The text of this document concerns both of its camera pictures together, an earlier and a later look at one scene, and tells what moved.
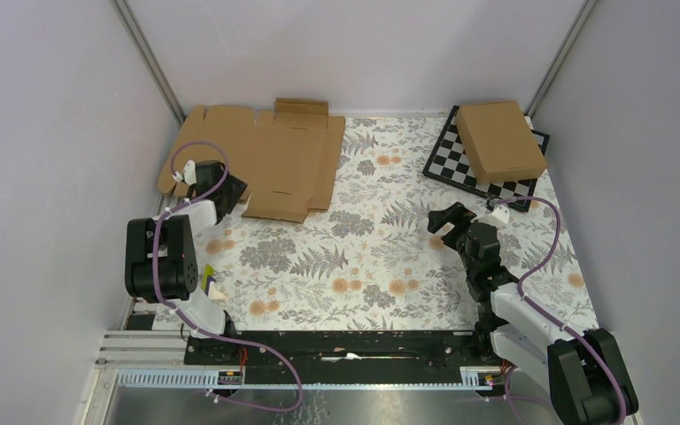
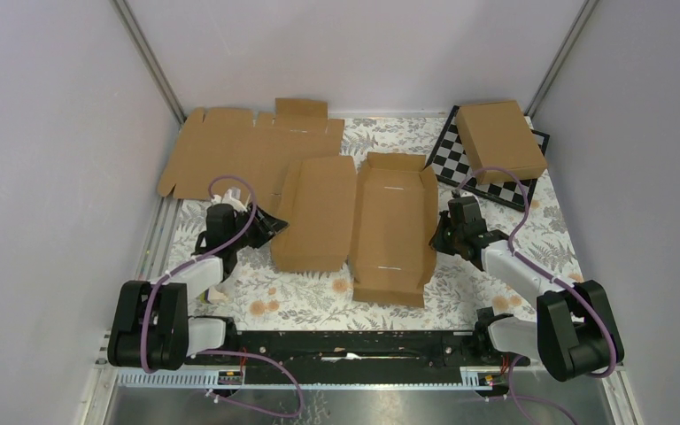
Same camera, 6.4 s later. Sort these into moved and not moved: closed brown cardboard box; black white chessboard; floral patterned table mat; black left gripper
Moved: black left gripper
Not moved: black white chessboard; floral patterned table mat; closed brown cardboard box
